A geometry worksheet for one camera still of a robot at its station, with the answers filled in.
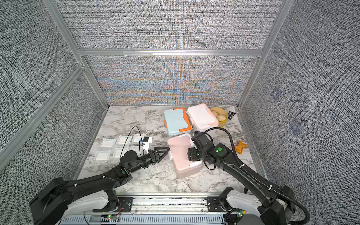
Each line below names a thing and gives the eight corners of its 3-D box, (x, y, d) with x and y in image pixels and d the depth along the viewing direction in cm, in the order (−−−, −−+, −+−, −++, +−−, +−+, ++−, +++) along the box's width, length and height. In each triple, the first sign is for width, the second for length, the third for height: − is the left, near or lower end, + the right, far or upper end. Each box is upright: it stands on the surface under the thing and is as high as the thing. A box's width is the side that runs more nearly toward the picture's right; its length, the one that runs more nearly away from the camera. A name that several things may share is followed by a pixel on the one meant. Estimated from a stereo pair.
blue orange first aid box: (171, 147, 97) (169, 134, 85) (164, 124, 110) (162, 110, 98) (191, 141, 100) (193, 128, 88) (182, 119, 113) (183, 105, 100)
